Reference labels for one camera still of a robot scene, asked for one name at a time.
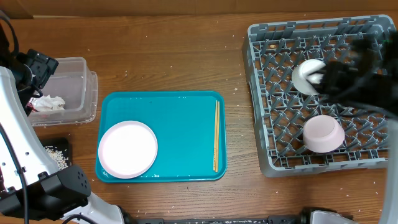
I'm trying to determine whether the grey plastic dish rack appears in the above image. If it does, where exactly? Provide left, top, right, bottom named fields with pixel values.
left=243, top=15, right=396, bottom=177

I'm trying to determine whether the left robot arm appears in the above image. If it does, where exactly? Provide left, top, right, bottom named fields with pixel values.
left=1, top=32, right=134, bottom=223

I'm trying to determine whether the large pink round plate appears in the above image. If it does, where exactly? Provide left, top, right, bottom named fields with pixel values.
left=98, top=121, right=158, bottom=179

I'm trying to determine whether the small white round plate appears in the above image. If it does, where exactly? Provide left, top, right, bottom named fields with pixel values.
left=303, top=115, right=345, bottom=153

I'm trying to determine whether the white rice pile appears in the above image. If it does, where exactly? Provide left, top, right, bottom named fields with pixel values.
left=44, top=146, right=70, bottom=170

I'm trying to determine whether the clear plastic waste bin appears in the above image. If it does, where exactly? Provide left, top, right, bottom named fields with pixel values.
left=28, top=57, right=98, bottom=126

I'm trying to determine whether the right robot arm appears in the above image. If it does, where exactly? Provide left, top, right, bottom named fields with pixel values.
left=292, top=31, right=397, bottom=223

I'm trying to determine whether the white paper napkin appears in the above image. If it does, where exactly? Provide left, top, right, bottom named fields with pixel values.
left=30, top=95, right=65, bottom=112

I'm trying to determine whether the black rectangular waste tray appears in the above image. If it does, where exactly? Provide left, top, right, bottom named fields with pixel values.
left=40, top=138, right=72, bottom=166

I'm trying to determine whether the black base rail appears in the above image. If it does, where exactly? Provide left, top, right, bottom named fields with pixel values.
left=134, top=215, right=310, bottom=224

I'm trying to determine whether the wooden chopstick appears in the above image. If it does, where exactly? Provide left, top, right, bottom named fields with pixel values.
left=215, top=101, right=220, bottom=172
left=213, top=100, right=218, bottom=172

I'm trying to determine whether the red snack wrapper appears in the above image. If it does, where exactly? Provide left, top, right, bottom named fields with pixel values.
left=27, top=103, right=37, bottom=112

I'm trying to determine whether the white upside-down bowl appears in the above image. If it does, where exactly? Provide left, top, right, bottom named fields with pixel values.
left=292, top=59, right=326, bottom=96

